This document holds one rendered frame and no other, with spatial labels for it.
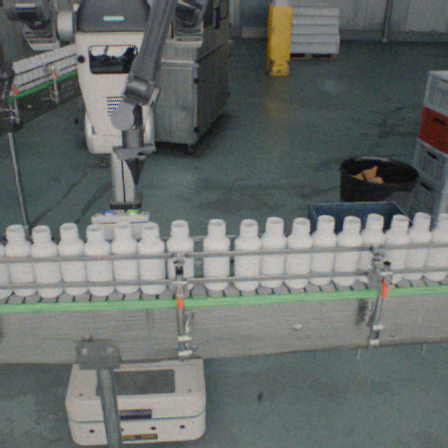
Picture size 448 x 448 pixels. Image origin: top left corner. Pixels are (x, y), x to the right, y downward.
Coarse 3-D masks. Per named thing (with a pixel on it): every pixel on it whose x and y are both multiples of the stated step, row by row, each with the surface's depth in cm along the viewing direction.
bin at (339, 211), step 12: (312, 204) 173; (324, 204) 173; (336, 204) 174; (348, 204) 174; (360, 204) 174; (372, 204) 175; (384, 204) 175; (396, 204) 174; (312, 216) 169; (336, 216) 176; (360, 216) 177; (384, 216) 178; (312, 228) 169; (336, 228) 178; (384, 228) 180
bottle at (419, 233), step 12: (420, 216) 119; (408, 228) 121; (420, 228) 117; (420, 240) 117; (408, 252) 120; (420, 252) 119; (408, 264) 121; (420, 264) 120; (408, 276) 122; (420, 276) 122
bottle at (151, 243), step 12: (144, 228) 112; (156, 228) 111; (144, 240) 111; (156, 240) 112; (144, 252) 111; (156, 252) 111; (144, 264) 113; (156, 264) 113; (144, 276) 114; (156, 276) 114; (144, 288) 116; (156, 288) 116
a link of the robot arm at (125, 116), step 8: (160, 88) 124; (128, 96) 123; (152, 96) 124; (120, 104) 117; (128, 104) 117; (136, 104) 119; (144, 104) 124; (152, 104) 126; (112, 112) 118; (120, 112) 117; (128, 112) 117; (136, 112) 121; (112, 120) 118; (120, 120) 118; (128, 120) 118; (136, 120) 121; (120, 128) 119; (128, 128) 118
